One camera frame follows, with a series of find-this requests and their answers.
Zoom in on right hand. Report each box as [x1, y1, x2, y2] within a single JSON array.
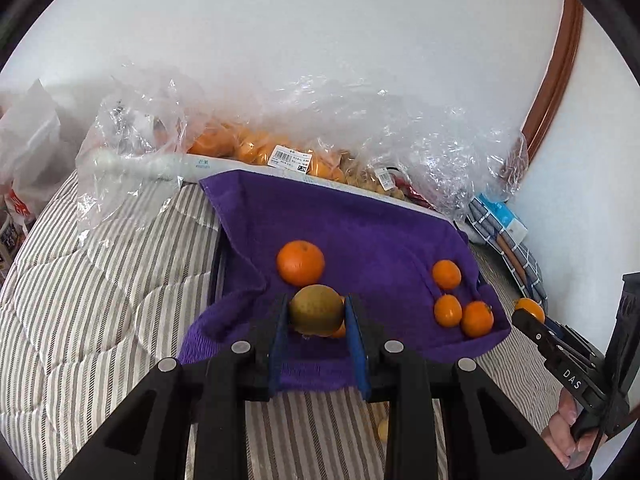
[[540, 389, 598, 470]]

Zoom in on small orange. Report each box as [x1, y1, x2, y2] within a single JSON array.
[[514, 298, 546, 323]]

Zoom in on green brown fruit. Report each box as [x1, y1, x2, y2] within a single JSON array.
[[378, 417, 390, 443], [288, 284, 344, 337]]

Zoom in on blue white tissue pack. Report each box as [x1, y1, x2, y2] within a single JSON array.
[[480, 194, 528, 245]]

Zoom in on clear plastic fruit bags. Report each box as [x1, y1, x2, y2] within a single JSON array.
[[76, 63, 528, 234]]

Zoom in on blue checked folded cloth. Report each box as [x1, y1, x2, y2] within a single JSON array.
[[466, 196, 548, 313]]

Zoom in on purple towel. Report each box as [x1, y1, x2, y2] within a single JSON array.
[[179, 170, 511, 364]]

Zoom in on red paper bag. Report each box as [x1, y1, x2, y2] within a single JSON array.
[[1, 190, 36, 275]]

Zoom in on white plastic bag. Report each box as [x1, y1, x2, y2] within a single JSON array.
[[1, 81, 75, 218]]

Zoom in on brown wooden door frame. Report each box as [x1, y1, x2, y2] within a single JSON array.
[[521, 0, 585, 162]]

